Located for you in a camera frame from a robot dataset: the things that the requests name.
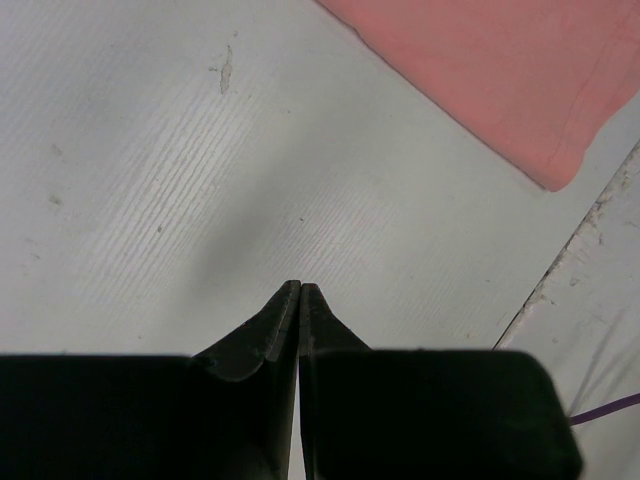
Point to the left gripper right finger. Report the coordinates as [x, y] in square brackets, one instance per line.
[424, 414]

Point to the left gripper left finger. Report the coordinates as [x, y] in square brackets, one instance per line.
[224, 413]

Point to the pink t shirt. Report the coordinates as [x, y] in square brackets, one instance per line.
[534, 80]

